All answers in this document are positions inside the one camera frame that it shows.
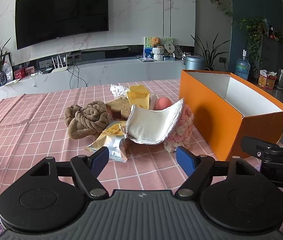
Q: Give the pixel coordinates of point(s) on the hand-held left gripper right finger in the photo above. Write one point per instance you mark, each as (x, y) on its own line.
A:
(185, 161)

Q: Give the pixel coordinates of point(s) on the small figurines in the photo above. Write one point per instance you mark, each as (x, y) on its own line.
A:
(186, 56)

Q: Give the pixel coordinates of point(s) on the yellow snack packet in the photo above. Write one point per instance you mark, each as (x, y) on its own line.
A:
(109, 140)

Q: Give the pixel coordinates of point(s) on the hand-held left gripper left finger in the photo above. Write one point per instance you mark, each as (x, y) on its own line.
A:
(99, 160)

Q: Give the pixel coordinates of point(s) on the decorative plate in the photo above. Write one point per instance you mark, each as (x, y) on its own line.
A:
(178, 52)

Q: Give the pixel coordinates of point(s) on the yellow cloth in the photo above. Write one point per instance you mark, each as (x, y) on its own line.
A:
(137, 97)

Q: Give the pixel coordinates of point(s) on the yellow red gift bag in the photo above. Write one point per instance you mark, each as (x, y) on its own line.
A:
(267, 81)

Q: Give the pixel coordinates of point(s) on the white router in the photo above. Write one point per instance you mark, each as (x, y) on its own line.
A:
(60, 68)

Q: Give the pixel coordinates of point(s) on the papers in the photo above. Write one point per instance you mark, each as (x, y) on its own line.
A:
(12, 81)

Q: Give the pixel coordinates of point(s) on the long-leaf potted plant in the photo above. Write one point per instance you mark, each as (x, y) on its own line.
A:
(210, 55)

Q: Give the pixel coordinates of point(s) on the brown towel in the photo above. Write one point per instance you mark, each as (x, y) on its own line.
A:
(89, 117)

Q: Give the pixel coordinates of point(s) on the brown teddy bear plush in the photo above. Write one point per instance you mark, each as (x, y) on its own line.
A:
(155, 41)

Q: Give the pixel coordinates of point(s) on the red box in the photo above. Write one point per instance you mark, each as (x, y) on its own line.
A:
(19, 73)
(29, 70)

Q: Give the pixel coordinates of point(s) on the orange cardboard box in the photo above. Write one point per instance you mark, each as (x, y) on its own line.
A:
(211, 115)

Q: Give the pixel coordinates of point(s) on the small black box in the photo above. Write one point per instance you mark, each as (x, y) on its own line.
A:
(47, 70)

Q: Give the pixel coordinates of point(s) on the grey round bin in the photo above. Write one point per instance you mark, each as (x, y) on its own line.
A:
(194, 63)

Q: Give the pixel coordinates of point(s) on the pink egg-shaped sponge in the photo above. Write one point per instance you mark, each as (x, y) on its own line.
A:
(162, 103)

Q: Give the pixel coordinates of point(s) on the white leather cloth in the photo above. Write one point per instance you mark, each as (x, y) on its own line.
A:
(151, 125)

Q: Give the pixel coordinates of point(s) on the trailing vine plant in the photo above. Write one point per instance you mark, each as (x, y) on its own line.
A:
(256, 32)

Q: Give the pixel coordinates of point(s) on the pink white fluffy knit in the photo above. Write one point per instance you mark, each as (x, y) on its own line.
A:
(181, 132)

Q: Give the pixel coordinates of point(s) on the framed picture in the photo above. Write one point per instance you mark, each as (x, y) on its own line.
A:
(7, 67)

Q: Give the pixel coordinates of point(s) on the round fan ornament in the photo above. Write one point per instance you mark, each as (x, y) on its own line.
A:
(169, 47)

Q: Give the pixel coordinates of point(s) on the grey cabinet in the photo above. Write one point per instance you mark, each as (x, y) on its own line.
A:
(271, 55)

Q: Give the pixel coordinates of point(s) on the wall socket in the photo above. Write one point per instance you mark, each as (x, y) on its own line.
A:
(222, 59)

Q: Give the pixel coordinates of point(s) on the silver laptop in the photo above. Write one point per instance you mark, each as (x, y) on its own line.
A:
(146, 59)

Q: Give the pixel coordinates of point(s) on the white tissue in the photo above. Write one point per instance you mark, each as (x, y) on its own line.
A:
(117, 90)

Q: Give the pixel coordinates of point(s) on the white marble television console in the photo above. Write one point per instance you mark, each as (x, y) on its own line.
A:
(101, 72)

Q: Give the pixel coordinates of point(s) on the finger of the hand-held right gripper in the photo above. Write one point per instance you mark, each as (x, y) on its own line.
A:
(269, 150)

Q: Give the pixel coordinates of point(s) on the green blue painting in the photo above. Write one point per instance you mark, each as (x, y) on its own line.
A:
(147, 47)

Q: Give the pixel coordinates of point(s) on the brown scouring sponge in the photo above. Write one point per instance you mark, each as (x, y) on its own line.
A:
(119, 106)

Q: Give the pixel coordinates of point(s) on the blue water bottle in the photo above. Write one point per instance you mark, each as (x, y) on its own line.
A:
(242, 68)

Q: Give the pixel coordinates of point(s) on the black wall television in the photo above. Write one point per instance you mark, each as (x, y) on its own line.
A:
(61, 15)

